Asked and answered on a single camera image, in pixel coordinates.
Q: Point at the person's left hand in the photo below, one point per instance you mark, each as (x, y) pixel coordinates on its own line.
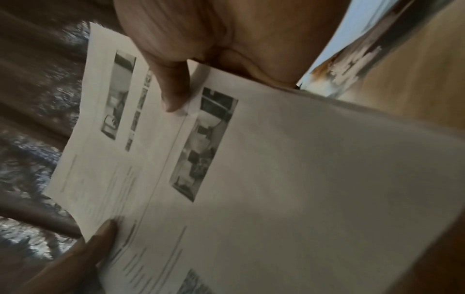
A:
(72, 267)

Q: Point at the colourful printed magazine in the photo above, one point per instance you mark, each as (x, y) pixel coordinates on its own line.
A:
(348, 54)

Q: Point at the grey patterned fabric blanket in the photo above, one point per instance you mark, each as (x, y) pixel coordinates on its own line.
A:
(40, 120)

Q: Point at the white printed paper sheet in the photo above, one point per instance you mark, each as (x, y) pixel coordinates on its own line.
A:
(105, 172)
(308, 186)

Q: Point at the person's right hand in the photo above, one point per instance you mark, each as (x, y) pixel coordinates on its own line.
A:
(254, 34)

